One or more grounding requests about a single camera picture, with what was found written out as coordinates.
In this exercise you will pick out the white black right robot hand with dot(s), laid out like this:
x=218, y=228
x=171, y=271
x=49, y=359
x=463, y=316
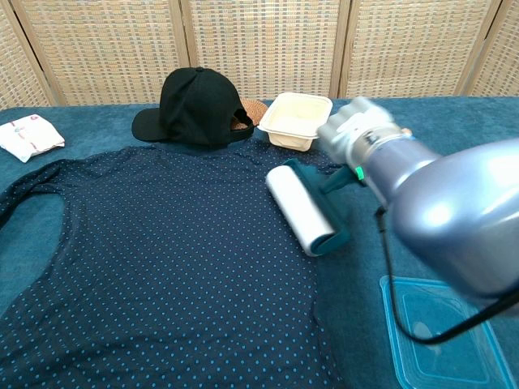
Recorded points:
x=353, y=129

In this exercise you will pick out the blue white lint roller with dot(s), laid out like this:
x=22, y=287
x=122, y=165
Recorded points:
x=300, y=206

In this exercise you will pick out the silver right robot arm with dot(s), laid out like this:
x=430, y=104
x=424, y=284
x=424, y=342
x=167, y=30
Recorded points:
x=446, y=210

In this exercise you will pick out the cream rectangular tray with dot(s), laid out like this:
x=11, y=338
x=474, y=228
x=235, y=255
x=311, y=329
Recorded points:
x=294, y=121

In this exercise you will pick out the clear blue plastic container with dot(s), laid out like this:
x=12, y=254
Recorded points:
x=438, y=356

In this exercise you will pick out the brown woven round coaster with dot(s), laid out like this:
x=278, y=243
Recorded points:
x=256, y=111

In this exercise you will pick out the woven bamboo screen panel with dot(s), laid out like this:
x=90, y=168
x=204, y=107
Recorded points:
x=413, y=48
x=498, y=61
x=105, y=52
x=263, y=44
x=20, y=73

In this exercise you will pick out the blue fuzzy table cover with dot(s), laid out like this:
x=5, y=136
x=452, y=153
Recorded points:
x=357, y=259

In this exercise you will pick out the black baseball cap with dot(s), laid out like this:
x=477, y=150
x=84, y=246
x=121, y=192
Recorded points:
x=194, y=109

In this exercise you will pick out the navy polka dot shirt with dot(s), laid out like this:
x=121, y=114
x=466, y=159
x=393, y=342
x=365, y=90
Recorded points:
x=162, y=251

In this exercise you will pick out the white wet wipes packet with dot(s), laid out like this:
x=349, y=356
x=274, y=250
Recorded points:
x=28, y=135

